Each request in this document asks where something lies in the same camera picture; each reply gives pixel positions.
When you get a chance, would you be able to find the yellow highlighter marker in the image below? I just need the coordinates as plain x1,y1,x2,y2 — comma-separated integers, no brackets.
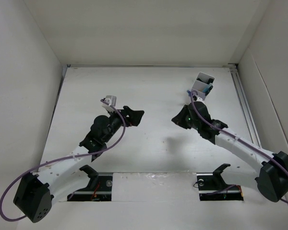
207,78,214,86

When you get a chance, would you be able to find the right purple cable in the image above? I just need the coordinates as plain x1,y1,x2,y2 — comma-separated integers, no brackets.
191,90,288,206

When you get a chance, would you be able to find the left base mounting rail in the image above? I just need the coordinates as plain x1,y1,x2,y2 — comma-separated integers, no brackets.
67,165,113,202

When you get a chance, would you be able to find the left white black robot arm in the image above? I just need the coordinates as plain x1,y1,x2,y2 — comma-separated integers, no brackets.
13,106,144,223

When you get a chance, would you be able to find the purple cable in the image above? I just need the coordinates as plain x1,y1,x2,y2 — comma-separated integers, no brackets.
191,90,288,206
0,98,127,221

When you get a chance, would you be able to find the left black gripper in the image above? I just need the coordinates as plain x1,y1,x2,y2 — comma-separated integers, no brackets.
102,106,143,143

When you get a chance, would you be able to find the light blue pen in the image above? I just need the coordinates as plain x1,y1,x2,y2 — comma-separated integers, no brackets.
203,86,213,95

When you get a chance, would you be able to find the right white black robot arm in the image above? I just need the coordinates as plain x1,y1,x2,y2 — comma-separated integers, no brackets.
171,101,288,202

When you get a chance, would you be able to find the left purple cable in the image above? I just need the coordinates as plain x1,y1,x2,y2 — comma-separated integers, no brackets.
0,98,127,221

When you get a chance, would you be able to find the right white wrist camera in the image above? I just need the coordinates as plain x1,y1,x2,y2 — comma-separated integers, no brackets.
192,95,203,102

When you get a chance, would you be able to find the white compartment organizer tray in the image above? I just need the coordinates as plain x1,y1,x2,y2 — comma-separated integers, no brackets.
190,72,215,100

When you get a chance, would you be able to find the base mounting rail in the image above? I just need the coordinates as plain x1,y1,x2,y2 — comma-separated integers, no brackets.
67,165,113,202
193,163,244,201

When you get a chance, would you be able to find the right base mounting rail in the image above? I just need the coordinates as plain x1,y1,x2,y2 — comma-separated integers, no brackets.
193,163,244,201

